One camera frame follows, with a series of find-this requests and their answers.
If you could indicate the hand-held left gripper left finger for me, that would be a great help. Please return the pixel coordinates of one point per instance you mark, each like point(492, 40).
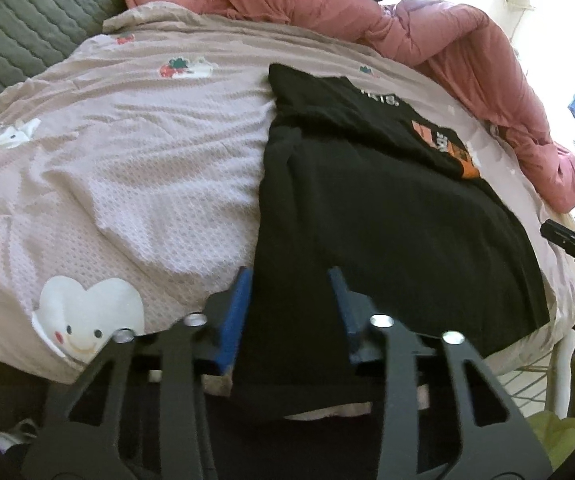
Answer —
point(232, 320)

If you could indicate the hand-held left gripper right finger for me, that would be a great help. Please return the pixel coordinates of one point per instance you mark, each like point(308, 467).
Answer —
point(350, 320)

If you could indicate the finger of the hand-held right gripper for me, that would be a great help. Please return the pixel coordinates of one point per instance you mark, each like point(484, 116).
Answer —
point(567, 240)

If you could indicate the black sweater with orange cuffs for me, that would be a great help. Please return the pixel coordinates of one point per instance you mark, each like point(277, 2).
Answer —
point(382, 220)

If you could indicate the yellow-green cloth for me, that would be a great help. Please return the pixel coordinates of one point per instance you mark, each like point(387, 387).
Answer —
point(557, 440)

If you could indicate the pale pink printed blanket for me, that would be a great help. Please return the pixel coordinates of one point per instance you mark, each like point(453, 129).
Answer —
point(132, 175)

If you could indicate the pink quilt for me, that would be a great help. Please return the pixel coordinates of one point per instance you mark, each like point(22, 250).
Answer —
point(442, 30)

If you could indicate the white bed frame leg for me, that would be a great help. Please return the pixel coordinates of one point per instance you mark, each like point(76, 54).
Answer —
point(562, 375)

